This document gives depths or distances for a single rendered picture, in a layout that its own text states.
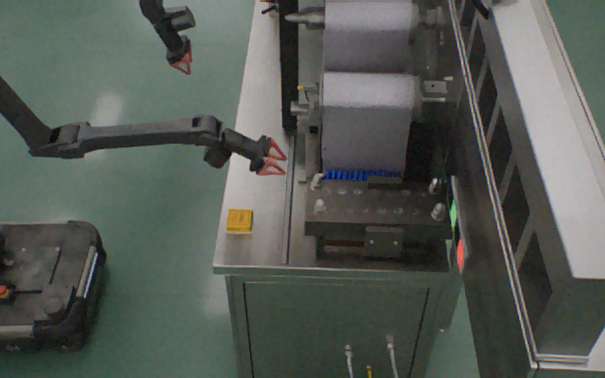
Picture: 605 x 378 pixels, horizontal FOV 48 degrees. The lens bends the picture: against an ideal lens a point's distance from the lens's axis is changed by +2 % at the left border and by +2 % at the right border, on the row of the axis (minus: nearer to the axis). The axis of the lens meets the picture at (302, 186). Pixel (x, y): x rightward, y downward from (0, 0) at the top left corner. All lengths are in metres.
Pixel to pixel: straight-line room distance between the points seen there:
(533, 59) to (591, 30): 3.44
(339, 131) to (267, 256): 0.40
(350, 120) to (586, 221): 0.90
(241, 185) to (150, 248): 1.14
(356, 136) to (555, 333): 0.93
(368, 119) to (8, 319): 1.60
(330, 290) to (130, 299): 1.25
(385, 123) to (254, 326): 0.76
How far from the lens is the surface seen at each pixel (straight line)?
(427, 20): 1.96
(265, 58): 2.57
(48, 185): 3.53
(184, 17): 2.17
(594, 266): 0.97
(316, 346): 2.18
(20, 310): 2.76
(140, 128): 1.85
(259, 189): 2.04
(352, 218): 1.78
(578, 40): 4.61
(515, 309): 1.18
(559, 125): 1.17
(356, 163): 1.89
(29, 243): 2.96
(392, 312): 2.02
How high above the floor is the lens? 2.36
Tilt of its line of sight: 46 degrees down
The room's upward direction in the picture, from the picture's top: straight up
